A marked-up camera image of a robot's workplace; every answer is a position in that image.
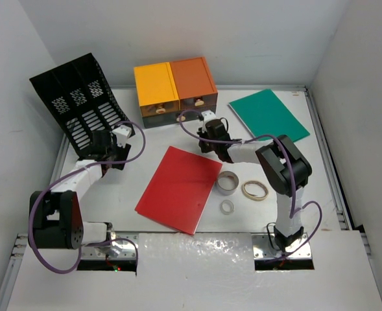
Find grey wide tape roll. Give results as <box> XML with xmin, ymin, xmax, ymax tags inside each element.
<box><xmin>216</xmin><ymin>171</ymin><xmax>239</xmax><ymax>196</ymax></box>

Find red folder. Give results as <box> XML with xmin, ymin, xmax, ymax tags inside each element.
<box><xmin>135</xmin><ymin>146</ymin><xmax>222</xmax><ymax>235</ymax></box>

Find orange yellow drawer cabinet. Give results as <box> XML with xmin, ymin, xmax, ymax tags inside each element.
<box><xmin>134</xmin><ymin>56</ymin><xmax>218</xmax><ymax>128</ymax></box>

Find beige masking tape roll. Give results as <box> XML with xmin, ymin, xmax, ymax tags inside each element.
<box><xmin>241</xmin><ymin>180</ymin><xmax>269</xmax><ymax>202</ymax></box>

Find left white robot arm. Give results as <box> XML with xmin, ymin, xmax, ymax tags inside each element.
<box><xmin>31</xmin><ymin>126</ymin><xmax>132</xmax><ymax>249</ymax></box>

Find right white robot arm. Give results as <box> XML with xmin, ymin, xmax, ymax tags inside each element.
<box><xmin>197</xmin><ymin>117</ymin><xmax>312</xmax><ymax>251</ymax></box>

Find green folder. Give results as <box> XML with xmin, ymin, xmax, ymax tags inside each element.
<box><xmin>229</xmin><ymin>89</ymin><xmax>310</xmax><ymax>142</ymax></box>

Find black mesh file organizer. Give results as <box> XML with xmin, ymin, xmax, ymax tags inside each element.
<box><xmin>29</xmin><ymin>53</ymin><xmax>128</xmax><ymax>156</ymax></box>

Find small clear tape roll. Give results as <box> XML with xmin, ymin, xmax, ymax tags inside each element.
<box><xmin>219</xmin><ymin>200</ymin><xmax>235</xmax><ymax>216</ymax></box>

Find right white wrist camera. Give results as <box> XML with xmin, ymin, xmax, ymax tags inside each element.
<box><xmin>201</xmin><ymin>110</ymin><xmax>217</xmax><ymax>132</ymax></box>

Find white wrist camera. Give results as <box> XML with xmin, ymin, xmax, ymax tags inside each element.
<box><xmin>112</xmin><ymin>125</ymin><xmax>132</xmax><ymax>148</ymax></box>
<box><xmin>201</xmin><ymin>110</ymin><xmax>217</xmax><ymax>132</ymax></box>

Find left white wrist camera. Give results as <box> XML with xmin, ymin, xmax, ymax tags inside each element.
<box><xmin>112</xmin><ymin>125</ymin><xmax>132</xmax><ymax>148</ymax></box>

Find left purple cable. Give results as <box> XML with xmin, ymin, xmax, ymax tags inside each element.
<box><xmin>27</xmin><ymin>120</ymin><xmax>147</xmax><ymax>275</ymax></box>

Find purple cable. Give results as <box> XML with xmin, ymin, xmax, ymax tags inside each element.
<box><xmin>27</xmin><ymin>120</ymin><xmax>147</xmax><ymax>275</ymax></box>
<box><xmin>178</xmin><ymin>109</ymin><xmax>323</xmax><ymax>262</ymax></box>

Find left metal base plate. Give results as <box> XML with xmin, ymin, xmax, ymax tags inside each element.
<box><xmin>81</xmin><ymin>231</ymin><xmax>139</xmax><ymax>260</ymax></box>

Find metal base plate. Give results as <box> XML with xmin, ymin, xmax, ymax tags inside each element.
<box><xmin>81</xmin><ymin>231</ymin><xmax>139</xmax><ymax>260</ymax></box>
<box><xmin>251</xmin><ymin>233</ymin><xmax>313</xmax><ymax>261</ymax></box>

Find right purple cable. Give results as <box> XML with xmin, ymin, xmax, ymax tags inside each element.
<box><xmin>178</xmin><ymin>109</ymin><xmax>323</xmax><ymax>262</ymax></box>

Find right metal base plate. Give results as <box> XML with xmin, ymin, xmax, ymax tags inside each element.
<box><xmin>251</xmin><ymin>233</ymin><xmax>313</xmax><ymax>261</ymax></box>

